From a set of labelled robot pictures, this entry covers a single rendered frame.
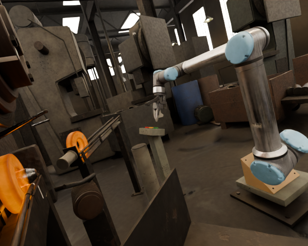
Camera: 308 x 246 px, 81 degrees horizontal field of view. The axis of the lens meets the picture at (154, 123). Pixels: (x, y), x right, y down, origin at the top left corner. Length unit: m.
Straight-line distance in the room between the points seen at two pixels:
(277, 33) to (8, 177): 5.72
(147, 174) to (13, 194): 0.95
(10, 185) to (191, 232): 0.41
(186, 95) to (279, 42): 2.93
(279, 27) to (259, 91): 5.01
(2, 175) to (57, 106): 2.77
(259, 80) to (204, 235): 0.69
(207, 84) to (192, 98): 0.52
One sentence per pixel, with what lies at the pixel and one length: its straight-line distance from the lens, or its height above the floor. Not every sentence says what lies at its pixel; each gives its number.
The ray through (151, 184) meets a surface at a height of 0.23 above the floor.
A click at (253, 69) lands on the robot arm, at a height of 0.83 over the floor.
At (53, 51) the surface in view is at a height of 1.94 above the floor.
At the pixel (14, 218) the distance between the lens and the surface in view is 0.61.
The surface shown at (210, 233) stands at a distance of 0.36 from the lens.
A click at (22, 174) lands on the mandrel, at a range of 0.60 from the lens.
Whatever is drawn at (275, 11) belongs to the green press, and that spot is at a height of 1.79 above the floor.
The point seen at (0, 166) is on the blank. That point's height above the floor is 0.79.
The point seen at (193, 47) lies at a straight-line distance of 5.31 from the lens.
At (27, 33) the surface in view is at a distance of 3.57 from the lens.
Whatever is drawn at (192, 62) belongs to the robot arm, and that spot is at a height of 0.97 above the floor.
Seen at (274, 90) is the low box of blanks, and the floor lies 0.48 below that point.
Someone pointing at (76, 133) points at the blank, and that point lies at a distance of 1.06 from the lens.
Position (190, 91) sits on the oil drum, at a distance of 3.80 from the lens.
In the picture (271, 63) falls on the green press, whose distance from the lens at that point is 5.45.
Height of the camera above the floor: 0.85
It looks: 9 degrees down
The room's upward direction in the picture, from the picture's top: 17 degrees counter-clockwise
